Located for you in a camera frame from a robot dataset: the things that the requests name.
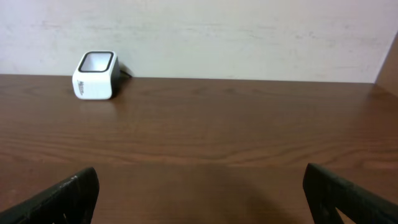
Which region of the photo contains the white barcode scanner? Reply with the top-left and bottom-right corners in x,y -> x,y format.
72,50 -> 121,100

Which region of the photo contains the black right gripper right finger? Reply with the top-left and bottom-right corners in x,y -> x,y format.
303,163 -> 397,224

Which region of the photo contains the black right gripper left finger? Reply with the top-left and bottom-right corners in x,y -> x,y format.
1,167 -> 100,224

